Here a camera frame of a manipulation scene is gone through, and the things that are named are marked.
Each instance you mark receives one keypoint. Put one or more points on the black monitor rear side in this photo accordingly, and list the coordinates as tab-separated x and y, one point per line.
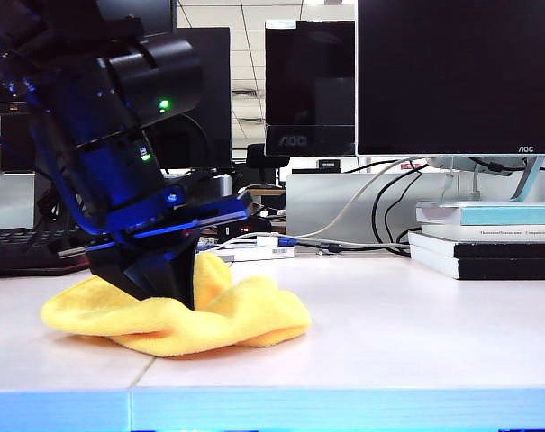
218	90

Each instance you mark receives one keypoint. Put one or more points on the blue and white carton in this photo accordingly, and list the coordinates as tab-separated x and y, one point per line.
263	253

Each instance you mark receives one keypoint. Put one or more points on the black monitor with black stand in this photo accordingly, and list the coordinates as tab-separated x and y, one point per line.
159	13

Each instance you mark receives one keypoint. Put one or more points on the white-framed AOC monitor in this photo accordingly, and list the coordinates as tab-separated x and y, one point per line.
456	76

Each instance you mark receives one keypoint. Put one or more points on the gray desk partition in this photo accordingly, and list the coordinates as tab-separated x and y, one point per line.
317	202

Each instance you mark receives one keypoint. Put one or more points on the teal book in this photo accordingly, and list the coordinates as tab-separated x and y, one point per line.
502	215

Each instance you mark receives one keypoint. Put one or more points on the red and white label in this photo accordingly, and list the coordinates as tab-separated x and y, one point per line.
409	166

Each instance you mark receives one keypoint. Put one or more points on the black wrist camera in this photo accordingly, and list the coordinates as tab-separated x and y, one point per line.
195	189

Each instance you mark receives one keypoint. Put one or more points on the black AOC monitor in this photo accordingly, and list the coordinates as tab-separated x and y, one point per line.
308	81

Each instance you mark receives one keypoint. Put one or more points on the wooden frame box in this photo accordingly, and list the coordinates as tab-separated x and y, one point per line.
272	193

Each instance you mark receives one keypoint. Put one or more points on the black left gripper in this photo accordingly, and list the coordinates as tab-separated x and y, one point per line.
119	189

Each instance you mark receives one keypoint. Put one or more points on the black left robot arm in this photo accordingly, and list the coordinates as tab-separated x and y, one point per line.
74	90

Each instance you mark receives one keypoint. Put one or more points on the white power adapter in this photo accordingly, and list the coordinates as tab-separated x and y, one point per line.
266	240

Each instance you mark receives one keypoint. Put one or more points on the yellow microfiber rag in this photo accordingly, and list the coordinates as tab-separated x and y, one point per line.
236	315

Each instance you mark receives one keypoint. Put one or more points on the white book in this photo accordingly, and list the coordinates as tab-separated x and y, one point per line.
502	233

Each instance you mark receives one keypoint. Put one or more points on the black keyboard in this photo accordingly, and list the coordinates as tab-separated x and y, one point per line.
11	252

